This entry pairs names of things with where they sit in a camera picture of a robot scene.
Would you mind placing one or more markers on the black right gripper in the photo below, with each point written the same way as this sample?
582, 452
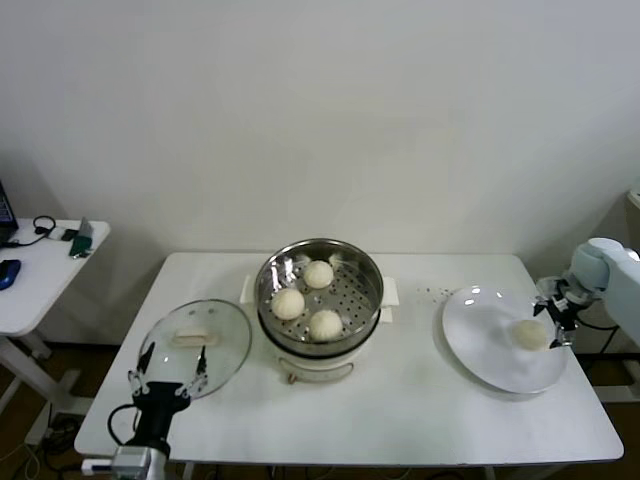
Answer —
566, 309

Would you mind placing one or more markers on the scattered brown crumbs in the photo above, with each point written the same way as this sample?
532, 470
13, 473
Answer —
440, 291

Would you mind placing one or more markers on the round glass pot lid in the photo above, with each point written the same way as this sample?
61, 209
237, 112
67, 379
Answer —
227, 320

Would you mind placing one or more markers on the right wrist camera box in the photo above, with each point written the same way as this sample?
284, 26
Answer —
547, 286

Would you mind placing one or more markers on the grey floor power strip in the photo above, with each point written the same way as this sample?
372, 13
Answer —
62, 425

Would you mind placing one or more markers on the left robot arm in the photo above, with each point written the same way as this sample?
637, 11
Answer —
159, 465

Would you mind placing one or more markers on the white oval plate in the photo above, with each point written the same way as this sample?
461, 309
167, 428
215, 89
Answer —
475, 325

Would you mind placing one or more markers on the blue computer mouse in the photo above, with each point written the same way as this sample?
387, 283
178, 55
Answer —
9, 272

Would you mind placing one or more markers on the stainless steel steamer basket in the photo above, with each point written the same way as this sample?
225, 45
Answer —
362, 295

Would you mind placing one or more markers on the white steamed baozi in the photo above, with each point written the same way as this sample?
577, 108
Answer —
326, 325
529, 335
288, 304
318, 274

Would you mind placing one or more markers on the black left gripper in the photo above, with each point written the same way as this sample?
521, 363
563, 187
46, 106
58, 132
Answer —
159, 400

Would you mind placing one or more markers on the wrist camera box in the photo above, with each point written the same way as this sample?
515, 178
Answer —
547, 286
131, 459

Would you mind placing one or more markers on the dark laptop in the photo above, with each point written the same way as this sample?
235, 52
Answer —
5, 210

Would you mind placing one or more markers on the white side table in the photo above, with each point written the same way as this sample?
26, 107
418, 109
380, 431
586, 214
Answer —
50, 290

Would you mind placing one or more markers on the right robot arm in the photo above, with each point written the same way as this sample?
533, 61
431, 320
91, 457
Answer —
620, 280

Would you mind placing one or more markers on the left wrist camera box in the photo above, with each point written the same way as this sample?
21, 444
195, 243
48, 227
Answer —
131, 459

